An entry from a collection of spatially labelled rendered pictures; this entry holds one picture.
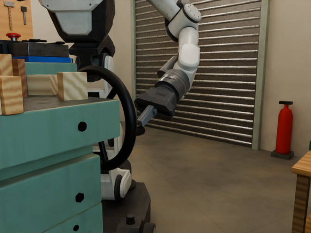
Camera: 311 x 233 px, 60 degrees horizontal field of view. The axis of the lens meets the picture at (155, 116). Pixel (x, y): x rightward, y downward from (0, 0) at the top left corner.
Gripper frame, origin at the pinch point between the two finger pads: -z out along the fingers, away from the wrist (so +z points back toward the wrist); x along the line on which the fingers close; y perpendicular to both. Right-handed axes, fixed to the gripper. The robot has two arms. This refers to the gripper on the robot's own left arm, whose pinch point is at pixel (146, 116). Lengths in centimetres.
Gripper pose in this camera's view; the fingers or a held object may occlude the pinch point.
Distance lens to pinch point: 72.7
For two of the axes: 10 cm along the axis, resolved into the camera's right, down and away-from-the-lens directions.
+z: 5.3, -6.2, 5.9
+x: -8.4, -2.7, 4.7
